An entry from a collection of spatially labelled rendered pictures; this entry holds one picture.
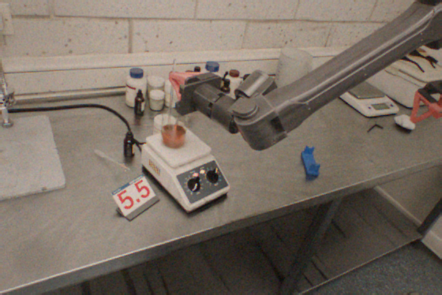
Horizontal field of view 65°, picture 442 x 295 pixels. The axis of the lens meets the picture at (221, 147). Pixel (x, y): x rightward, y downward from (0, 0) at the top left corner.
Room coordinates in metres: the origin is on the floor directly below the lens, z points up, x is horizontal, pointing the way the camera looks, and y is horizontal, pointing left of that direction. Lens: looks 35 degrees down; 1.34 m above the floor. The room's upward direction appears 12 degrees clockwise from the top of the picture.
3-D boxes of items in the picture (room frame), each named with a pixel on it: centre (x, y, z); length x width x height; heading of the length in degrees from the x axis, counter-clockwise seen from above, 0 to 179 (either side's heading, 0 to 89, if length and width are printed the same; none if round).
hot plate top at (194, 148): (0.68, 0.10, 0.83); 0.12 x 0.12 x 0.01; 49
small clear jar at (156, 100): (0.97, 0.23, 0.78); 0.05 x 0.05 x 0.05
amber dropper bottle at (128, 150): (0.71, 0.23, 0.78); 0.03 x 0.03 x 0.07
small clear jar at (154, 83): (1.03, 0.25, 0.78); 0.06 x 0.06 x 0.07
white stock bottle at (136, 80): (0.97, 0.30, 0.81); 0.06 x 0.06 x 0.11
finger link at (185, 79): (0.66, 0.09, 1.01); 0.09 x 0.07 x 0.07; 52
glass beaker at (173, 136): (0.67, 0.12, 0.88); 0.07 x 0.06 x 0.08; 20
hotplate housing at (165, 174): (0.66, 0.08, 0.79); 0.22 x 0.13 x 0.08; 49
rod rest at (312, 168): (0.83, -0.26, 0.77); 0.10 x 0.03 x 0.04; 7
